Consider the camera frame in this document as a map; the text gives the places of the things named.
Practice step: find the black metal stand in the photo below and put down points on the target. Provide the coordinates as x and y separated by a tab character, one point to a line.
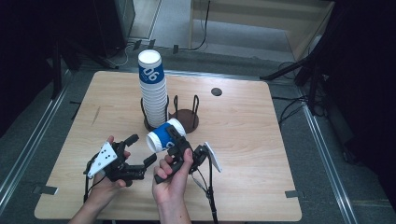
56	71
313	77

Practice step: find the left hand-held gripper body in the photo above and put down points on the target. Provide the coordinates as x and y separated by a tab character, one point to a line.
104	157

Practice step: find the grey tape piece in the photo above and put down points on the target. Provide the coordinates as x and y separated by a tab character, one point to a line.
292	194
46	189

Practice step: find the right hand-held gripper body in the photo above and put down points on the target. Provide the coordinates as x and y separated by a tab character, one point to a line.
213	155

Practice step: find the blue banded single paper cup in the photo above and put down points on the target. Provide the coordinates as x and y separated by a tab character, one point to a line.
159	137

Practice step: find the black round table grommet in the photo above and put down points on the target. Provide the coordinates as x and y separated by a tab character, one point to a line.
216	91

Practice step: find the dark cabinet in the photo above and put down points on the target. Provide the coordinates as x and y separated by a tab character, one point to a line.
118	25

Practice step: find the person's right hand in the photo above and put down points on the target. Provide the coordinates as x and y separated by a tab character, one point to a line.
171	186

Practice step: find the stack of white paper cups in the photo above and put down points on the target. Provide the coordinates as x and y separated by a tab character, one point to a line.
154	102

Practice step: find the person's left hand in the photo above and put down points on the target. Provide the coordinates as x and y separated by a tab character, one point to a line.
104	189

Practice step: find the light wooden shelf unit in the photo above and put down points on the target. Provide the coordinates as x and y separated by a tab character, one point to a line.
299	34

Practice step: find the metal floor rail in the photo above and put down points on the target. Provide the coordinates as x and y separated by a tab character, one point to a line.
327	168
28	152

